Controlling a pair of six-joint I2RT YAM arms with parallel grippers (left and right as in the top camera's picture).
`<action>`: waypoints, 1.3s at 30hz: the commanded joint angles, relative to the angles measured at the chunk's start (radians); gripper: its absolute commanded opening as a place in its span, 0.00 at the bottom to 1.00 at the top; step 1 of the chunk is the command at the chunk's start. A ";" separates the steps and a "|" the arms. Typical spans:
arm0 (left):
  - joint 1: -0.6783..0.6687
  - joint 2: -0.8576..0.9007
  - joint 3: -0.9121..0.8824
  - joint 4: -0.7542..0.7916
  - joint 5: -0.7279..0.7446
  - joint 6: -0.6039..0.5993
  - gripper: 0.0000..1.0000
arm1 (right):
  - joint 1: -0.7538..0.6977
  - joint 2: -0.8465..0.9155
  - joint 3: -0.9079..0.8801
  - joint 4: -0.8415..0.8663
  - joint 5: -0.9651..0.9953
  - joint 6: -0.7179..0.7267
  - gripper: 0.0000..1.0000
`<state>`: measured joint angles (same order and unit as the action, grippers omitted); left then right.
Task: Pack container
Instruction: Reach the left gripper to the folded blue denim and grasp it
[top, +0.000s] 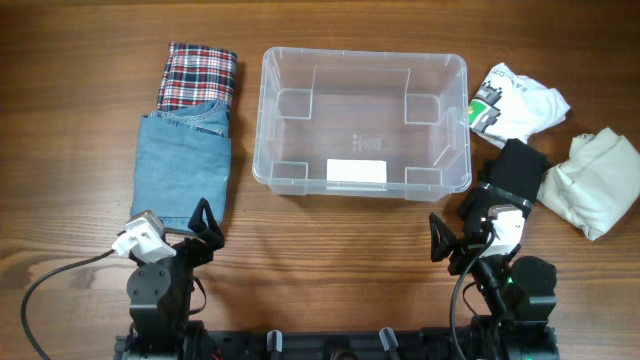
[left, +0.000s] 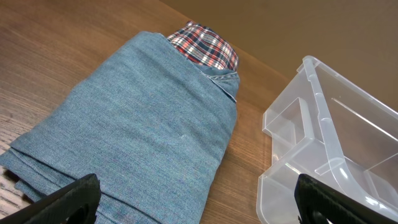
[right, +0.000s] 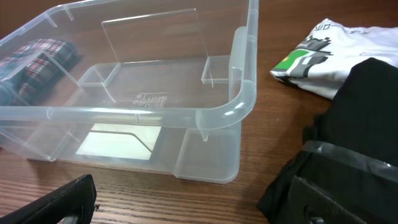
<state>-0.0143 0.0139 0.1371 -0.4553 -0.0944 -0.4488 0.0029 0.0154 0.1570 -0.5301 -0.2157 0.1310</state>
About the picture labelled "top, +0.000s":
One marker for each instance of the clear plastic storage container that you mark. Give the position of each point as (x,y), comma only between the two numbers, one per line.
(368,124)

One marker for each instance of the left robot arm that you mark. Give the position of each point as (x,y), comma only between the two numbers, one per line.
(160,298)

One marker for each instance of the red plaid shirt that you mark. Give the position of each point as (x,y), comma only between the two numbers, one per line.
(195,74)

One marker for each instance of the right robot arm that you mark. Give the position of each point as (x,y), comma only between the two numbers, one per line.
(519,292)

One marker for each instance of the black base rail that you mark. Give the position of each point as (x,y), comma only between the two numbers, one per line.
(427,343)

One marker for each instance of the blue denim jeans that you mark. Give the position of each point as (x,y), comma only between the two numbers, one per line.
(182,156)

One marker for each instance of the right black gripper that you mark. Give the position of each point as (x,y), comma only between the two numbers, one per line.
(442,244)

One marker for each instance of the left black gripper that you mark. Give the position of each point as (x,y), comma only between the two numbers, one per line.
(213,236)

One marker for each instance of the cream white garment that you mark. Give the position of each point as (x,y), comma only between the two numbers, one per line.
(596,185)

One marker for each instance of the white printed t-shirt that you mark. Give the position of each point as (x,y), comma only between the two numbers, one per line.
(510,106)

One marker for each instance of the black garment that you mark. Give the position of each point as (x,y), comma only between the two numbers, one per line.
(514,177)

